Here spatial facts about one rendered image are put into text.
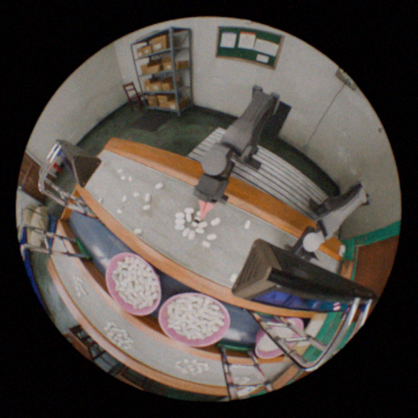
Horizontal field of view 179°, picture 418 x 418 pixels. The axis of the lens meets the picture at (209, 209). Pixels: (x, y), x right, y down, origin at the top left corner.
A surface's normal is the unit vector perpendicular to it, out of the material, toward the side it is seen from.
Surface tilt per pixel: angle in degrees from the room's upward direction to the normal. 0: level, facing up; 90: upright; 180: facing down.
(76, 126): 90
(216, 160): 41
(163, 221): 0
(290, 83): 90
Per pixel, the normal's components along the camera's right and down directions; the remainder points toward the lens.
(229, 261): 0.04, -0.33
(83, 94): 0.84, 0.51
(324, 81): -0.54, 0.79
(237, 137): -0.25, 0.11
